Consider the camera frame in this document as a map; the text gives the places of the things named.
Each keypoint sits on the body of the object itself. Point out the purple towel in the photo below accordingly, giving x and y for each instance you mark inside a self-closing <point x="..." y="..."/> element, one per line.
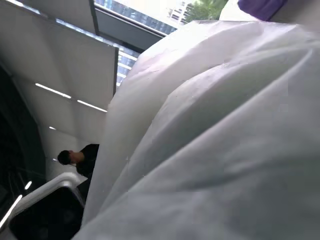
<point x="260" y="7"/>

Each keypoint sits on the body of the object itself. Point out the long ceiling light strip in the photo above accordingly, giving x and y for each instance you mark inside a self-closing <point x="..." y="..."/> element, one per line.
<point x="91" y="105"/>
<point x="53" y="90"/>

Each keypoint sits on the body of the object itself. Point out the person in black shirt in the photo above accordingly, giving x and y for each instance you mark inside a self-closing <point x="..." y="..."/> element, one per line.
<point x="85" y="160"/>

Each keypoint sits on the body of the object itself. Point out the small ceiling light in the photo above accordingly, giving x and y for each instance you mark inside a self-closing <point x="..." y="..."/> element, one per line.
<point x="52" y="128"/>

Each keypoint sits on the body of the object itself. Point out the green tree outside window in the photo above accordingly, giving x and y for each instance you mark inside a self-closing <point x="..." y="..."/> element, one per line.
<point x="206" y="11"/>

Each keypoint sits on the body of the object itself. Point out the dark window frame post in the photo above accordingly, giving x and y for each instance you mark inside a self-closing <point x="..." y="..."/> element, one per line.
<point x="94" y="17"/>

